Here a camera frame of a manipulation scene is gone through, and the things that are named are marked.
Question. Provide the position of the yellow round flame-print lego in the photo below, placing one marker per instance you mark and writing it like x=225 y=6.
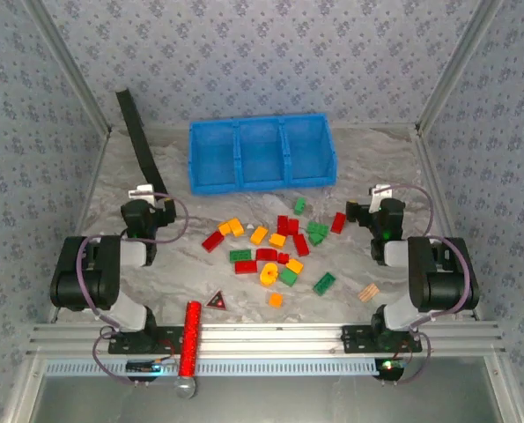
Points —
x=266 y=275

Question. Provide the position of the yellow cube lego brick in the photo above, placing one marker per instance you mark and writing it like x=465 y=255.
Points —
x=275 y=300

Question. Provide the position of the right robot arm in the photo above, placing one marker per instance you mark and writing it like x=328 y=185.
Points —
x=442 y=277

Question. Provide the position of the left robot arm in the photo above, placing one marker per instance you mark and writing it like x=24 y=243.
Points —
x=90 y=273

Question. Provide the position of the green sloped lego brick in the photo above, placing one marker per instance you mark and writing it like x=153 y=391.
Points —
x=316 y=239

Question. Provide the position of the long red lego brick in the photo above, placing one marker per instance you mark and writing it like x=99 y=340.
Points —
x=212 y=241
x=245 y=267
x=300 y=245

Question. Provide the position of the small green lego brick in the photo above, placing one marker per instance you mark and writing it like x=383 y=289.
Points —
x=300 y=205

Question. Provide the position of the flat yellow lego brick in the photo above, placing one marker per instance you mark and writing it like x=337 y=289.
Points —
x=223 y=228

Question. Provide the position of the blue plastic bin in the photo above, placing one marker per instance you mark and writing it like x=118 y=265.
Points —
x=260 y=154
x=307 y=150
x=212 y=158

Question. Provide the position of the yellow curved lego brick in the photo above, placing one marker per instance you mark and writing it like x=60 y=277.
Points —
x=236 y=227

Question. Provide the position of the long green lego brick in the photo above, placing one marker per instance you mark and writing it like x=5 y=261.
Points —
x=324 y=283
x=240 y=255

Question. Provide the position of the small wooden block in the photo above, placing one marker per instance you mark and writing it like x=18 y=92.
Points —
x=369 y=293

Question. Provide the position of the tall red lego brick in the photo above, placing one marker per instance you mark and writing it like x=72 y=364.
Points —
x=282 y=224

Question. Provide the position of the small red lego brick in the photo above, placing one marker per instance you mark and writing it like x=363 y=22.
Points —
x=283 y=257

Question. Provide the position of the red triangle block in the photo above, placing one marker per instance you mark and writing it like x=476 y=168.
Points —
x=216 y=302

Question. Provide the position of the red arch lego brick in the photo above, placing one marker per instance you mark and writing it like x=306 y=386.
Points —
x=266 y=254

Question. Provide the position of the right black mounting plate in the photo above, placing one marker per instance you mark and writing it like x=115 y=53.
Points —
x=356 y=338

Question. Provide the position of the black mounting plate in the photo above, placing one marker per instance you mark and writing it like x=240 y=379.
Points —
x=356 y=338
x=164 y=341

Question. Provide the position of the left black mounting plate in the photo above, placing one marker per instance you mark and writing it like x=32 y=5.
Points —
x=164 y=341

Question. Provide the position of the red glitter microphone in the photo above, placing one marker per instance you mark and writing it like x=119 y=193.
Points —
x=189 y=339

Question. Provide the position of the left circuit board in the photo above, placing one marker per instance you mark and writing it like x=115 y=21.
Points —
x=142 y=367

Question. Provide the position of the circuit board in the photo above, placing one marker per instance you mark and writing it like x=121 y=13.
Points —
x=142 y=367
x=389 y=368

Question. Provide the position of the right circuit board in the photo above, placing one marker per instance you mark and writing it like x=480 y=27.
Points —
x=389 y=368

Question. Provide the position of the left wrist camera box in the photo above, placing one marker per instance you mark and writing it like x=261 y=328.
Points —
x=141 y=191

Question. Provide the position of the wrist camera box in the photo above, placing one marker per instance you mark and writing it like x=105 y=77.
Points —
x=381 y=191
x=141 y=191

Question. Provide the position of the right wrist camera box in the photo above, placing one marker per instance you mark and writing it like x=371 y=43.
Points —
x=381 y=191

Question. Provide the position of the aluminium side rail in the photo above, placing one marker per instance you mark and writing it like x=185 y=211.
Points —
x=437 y=194
x=87 y=207

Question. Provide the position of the aluminium extrusion rail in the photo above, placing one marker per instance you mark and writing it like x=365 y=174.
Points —
x=266 y=337

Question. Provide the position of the aluminium corner post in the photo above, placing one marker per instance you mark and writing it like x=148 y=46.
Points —
x=72 y=70
x=459 y=66

